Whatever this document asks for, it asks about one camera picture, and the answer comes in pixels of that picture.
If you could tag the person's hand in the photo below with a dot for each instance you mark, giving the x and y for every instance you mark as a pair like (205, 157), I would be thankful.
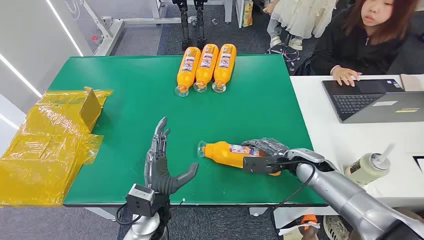
(346, 76)

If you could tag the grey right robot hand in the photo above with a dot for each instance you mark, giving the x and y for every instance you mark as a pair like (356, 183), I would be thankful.
(303, 155)

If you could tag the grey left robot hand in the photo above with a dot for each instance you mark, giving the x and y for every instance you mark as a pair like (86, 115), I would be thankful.
(159, 172)

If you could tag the orange bottle with label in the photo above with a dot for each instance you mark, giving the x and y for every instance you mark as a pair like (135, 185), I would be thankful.
(225, 154)
(187, 69)
(224, 66)
(205, 68)

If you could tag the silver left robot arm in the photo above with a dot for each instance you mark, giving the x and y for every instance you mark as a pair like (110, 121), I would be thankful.
(142, 229)

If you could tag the person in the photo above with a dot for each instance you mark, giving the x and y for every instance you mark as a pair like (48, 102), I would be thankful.
(357, 49)
(298, 16)

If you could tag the dark grey laptop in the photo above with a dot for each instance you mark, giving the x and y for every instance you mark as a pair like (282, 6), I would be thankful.
(357, 102)

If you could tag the pale drink cup with straw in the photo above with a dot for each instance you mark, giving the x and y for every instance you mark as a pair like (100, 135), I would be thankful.
(364, 169)

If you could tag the orange and white item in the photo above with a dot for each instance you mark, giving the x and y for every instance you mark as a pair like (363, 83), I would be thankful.
(308, 219)

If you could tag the office chair base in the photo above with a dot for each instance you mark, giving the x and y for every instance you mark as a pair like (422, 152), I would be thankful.
(285, 53)

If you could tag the white table foot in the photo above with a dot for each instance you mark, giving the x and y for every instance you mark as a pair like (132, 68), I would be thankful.
(101, 213)
(258, 211)

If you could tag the green table mat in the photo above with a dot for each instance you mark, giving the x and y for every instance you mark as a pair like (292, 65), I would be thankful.
(132, 106)

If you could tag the white shoe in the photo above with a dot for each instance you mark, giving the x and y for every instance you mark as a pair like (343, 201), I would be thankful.
(334, 228)

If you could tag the yellow carton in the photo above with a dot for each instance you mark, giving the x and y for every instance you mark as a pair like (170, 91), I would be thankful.
(247, 13)

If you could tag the yellow film wrapped cardboard box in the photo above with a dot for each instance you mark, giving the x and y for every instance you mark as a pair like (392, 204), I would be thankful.
(43, 149)

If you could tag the black robot leg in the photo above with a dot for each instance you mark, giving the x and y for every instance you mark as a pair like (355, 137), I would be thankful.
(184, 23)
(200, 23)

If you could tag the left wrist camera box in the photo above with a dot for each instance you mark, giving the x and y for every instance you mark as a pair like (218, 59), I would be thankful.
(139, 198)

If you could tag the white metal frame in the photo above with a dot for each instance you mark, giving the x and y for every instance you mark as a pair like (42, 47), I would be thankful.
(109, 36)

